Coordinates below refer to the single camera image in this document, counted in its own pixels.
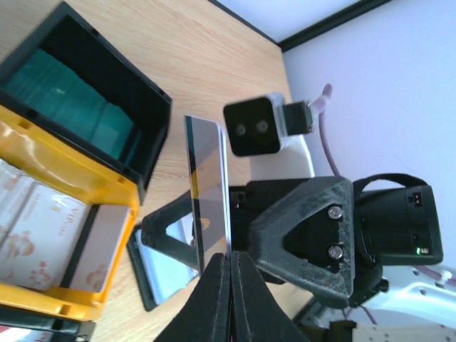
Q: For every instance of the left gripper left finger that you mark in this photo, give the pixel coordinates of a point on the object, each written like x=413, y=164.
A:
x=206, y=314

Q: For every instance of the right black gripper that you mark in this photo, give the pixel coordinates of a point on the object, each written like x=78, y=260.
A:
x=305, y=232

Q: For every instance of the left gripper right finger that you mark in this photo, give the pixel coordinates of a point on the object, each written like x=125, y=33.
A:
x=256, y=315

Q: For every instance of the black leather card holder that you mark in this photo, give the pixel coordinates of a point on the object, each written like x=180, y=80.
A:
x=159, y=276

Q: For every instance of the white pink credit card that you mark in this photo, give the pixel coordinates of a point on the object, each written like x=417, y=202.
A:
x=209, y=188
x=96, y=248

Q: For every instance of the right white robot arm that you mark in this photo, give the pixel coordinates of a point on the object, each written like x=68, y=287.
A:
x=399, y=226

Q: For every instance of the white pink card stack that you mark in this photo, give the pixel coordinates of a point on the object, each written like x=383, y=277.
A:
x=39, y=230

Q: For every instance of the black bin with red cards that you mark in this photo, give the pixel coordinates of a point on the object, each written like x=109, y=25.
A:
x=17, y=326

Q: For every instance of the black bin with teal cards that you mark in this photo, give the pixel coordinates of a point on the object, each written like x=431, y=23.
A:
x=70, y=39

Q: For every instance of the teal card stack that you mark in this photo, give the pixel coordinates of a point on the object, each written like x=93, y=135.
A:
x=57, y=92

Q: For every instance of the yellow bin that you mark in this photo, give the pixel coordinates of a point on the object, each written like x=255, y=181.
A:
x=61, y=167

